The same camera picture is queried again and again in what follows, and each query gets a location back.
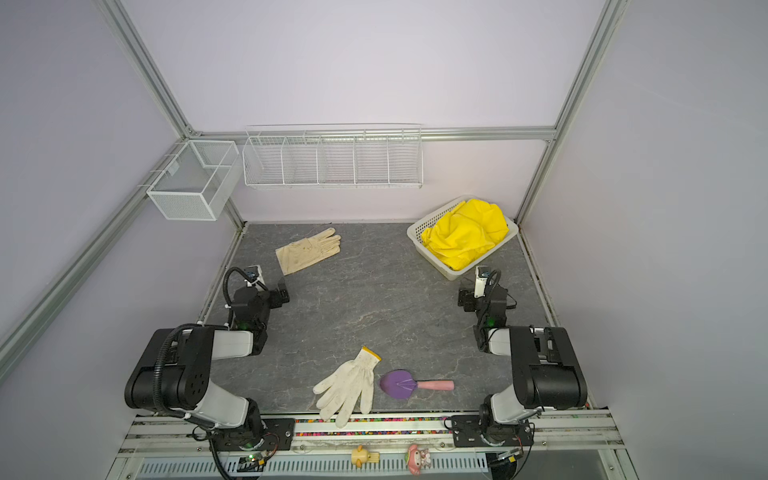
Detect yellow trousers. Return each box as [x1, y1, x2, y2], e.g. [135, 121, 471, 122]
[420, 199, 510, 271]

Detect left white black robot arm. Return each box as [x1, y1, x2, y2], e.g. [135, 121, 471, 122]
[124, 267, 290, 451]

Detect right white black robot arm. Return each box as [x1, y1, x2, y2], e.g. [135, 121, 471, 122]
[458, 266, 588, 446]

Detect beige fabric glove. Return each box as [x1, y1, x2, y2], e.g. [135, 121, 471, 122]
[275, 228, 341, 275]

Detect purple pink toy shovel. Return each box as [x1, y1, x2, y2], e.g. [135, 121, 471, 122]
[379, 370, 455, 400]

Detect white knit work glove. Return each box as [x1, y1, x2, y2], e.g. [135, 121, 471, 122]
[312, 346, 381, 429]

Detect pink white doll figurine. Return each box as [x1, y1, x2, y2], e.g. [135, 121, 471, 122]
[406, 444, 432, 476]

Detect yellow duck figurine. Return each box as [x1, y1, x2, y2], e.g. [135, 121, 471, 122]
[350, 445, 380, 469]

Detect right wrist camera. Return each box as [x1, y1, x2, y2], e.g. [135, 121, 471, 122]
[474, 265, 492, 298]

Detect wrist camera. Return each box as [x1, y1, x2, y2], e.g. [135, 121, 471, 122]
[245, 265, 264, 288]
[474, 265, 492, 298]

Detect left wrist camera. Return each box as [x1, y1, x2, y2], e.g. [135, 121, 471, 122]
[245, 265, 264, 288]

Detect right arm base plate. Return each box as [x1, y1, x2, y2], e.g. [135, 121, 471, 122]
[444, 414, 534, 448]

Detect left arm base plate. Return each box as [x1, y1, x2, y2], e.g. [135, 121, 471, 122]
[212, 417, 296, 452]

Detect white mesh wall box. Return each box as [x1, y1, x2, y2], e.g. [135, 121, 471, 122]
[147, 140, 243, 221]

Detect white wire wall shelf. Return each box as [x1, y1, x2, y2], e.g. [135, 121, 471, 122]
[241, 123, 424, 189]

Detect aluminium frame rail front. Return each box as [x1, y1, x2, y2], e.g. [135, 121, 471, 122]
[116, 409, 625, 460]

